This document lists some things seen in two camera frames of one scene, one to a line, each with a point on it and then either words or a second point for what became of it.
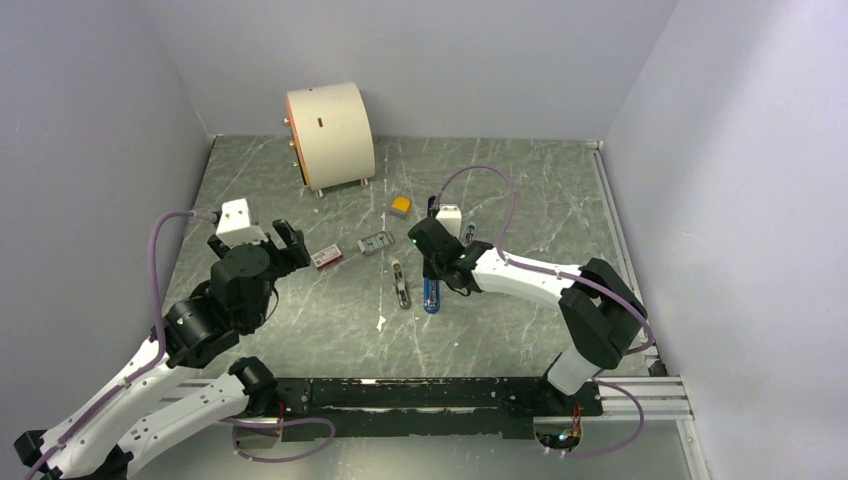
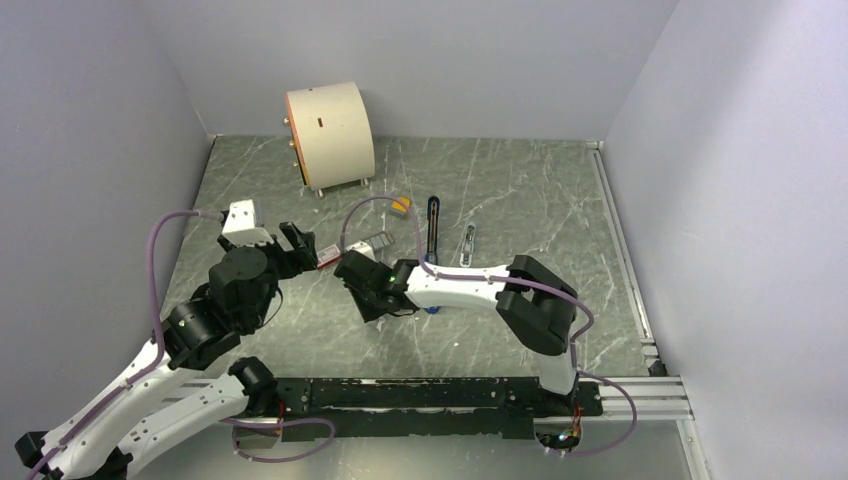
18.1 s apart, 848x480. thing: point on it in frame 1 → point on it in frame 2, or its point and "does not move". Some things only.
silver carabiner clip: x=470 y=233 does not move
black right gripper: x=427 y=268 → x=368 y=313
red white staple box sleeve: x=326 y=257 does not move
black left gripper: x=297 y=251 does not move
